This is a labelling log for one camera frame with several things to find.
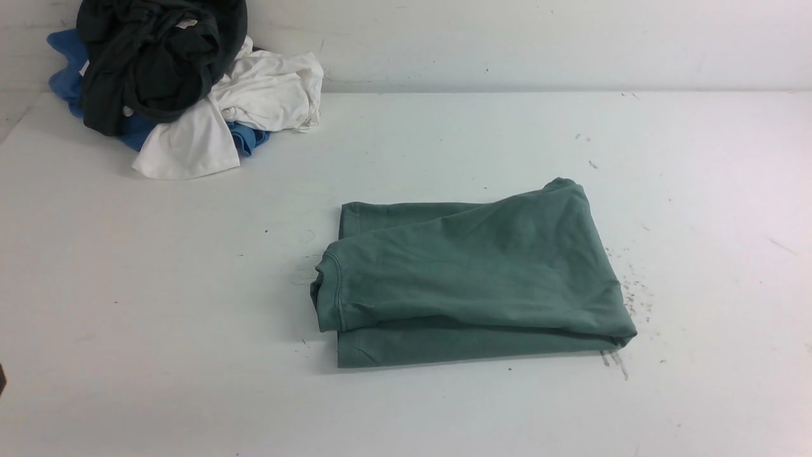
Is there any green long-sleeved shirt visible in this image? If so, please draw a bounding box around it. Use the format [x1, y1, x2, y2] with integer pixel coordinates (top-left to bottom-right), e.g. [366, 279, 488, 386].
[310, 178, 638, 369]

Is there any white crumpled garment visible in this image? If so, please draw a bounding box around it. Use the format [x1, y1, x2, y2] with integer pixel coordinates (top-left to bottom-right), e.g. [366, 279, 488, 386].
[133, 38, 324, 180]

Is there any blue crumpled garment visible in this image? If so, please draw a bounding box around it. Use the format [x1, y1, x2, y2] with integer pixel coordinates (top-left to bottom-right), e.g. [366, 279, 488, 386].
[46, 29, 272, 157]

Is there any dark green crumpled garment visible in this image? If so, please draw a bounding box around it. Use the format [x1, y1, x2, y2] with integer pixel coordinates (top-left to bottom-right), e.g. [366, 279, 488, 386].
[76, 1, 247, 136]

